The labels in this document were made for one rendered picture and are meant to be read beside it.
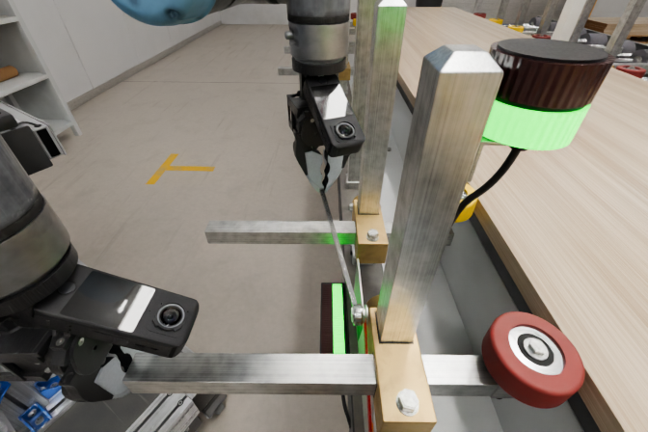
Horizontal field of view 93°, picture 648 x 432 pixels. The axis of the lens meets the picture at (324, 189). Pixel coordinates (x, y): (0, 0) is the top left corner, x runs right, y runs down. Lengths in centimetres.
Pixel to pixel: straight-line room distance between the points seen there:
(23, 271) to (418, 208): 27
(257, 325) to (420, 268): 117
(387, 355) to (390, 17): 38
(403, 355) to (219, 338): 111
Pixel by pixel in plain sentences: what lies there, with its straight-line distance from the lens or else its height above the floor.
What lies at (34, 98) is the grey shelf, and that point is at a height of 31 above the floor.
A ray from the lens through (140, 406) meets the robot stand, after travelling 117.
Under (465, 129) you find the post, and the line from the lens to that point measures 21.
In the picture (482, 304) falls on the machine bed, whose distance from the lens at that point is 64.
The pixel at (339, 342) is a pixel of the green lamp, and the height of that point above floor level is 70.
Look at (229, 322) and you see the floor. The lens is 144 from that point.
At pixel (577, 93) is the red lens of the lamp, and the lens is 21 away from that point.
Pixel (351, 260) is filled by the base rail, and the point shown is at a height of 70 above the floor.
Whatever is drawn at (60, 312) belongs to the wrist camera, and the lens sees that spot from 32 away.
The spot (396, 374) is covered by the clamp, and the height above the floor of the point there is 87.
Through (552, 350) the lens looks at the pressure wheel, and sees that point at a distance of 40.
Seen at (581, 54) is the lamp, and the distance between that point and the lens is 22.
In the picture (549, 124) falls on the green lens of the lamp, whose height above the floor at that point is 113.
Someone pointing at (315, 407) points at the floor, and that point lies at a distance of 127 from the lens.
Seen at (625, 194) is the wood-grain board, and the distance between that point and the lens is 70.
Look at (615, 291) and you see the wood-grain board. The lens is 50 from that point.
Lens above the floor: 121
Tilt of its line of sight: 37 degrees down
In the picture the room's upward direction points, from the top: straight up
